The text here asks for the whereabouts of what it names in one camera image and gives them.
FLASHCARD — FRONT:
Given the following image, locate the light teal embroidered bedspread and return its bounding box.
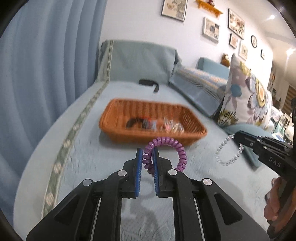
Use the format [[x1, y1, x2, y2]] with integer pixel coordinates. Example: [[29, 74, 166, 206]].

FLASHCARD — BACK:
[[13, 81, 276, 240]]

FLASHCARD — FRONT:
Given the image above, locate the white framed picture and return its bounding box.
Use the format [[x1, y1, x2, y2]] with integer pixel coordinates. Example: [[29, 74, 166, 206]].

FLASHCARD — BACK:
[[202, 17, 220, 44]]

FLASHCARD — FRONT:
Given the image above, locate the small framed picture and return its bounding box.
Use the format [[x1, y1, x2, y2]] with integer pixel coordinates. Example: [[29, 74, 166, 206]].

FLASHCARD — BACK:
[[229, 34, 238, 49]]

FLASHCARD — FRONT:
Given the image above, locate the round wall clock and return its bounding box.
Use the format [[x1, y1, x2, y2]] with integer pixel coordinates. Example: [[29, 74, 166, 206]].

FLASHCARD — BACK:
[[251, 35, 258, 48]]

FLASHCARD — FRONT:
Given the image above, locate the teal upholstered headboard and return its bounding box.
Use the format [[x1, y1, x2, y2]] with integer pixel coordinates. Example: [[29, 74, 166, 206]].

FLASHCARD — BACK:
[[196, 57, 229, 79]]

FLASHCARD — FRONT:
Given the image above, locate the black orange hair accessory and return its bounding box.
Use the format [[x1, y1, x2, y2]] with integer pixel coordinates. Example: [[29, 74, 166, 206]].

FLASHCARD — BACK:
[[125, 117, 157, 131]]

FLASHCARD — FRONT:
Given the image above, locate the teal covered headboard cushion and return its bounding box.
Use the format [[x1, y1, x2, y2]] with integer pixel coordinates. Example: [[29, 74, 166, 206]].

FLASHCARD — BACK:
[[96, 40, 181, 84]]

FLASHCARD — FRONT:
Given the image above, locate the striped blue-grey pillow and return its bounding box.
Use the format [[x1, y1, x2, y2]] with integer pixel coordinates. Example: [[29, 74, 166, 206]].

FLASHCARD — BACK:
[[169, 67, 227, 118]]

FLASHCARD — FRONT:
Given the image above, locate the black strap band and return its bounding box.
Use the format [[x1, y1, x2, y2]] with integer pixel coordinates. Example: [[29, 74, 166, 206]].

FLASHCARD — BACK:
[[138, 79, 159, 93]]

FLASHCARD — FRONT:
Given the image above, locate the dark framed floral picture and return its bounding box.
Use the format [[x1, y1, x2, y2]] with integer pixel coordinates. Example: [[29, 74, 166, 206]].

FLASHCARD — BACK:
[[228, 9, 245, 40]]

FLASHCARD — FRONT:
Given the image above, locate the person's right hand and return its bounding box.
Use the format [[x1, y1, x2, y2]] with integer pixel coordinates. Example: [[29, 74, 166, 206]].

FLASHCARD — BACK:
[[264, 177, 282, 221]]

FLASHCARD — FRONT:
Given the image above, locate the blue-grey curtain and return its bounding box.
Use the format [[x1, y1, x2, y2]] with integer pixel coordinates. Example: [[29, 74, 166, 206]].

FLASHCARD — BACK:
[[1, 1, 107, 222]]

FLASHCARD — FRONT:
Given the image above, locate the floral print pillow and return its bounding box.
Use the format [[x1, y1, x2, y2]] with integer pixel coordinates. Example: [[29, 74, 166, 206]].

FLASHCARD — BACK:
[[217, 54, 273, 130]]

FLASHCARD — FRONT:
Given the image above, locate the purple spiral hair tie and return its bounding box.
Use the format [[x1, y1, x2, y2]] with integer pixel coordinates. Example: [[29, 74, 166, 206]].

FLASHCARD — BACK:
[[141, 136, 188, 172]]

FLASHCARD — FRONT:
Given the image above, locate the orange wicker basket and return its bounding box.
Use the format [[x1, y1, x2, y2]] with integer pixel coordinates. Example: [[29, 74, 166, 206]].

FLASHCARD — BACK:
[[99, 98, 207, 146]]

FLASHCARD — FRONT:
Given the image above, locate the brown teddy bear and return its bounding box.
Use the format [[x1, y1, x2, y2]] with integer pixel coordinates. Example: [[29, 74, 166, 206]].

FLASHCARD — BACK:
[[221, 54, 230, 68]]

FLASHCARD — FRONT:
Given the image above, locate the orange wall shelf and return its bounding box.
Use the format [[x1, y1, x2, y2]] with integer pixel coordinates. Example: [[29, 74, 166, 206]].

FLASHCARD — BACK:
[[196, 0, 223, 18]]

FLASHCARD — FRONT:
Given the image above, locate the framed butterfly picture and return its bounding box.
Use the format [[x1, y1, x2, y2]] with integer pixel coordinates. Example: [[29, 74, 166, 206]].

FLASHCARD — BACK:
[[161, 0, 188, 22]]

